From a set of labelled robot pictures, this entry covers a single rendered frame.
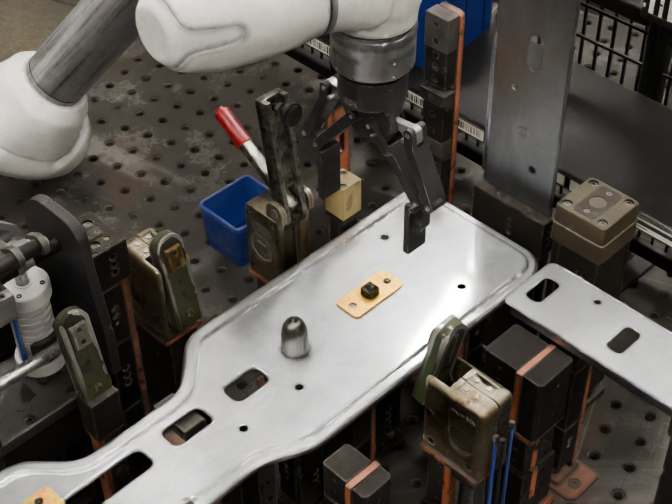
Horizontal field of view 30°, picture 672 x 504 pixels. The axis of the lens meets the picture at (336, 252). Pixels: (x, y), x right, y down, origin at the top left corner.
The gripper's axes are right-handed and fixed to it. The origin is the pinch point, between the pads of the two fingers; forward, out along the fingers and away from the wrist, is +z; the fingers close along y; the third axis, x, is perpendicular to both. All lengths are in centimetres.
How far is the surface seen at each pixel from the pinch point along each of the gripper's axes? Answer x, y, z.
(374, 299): -0.5, 1.2, 12.9
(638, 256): 58, 4, 42
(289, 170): 0.7, -14.6, 2.4
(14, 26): 82, -230, 113
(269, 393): -19.4, 3.0, 13.3
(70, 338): -33.7, -13.3, 5.7
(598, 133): 42.3, 2.6, 10.0
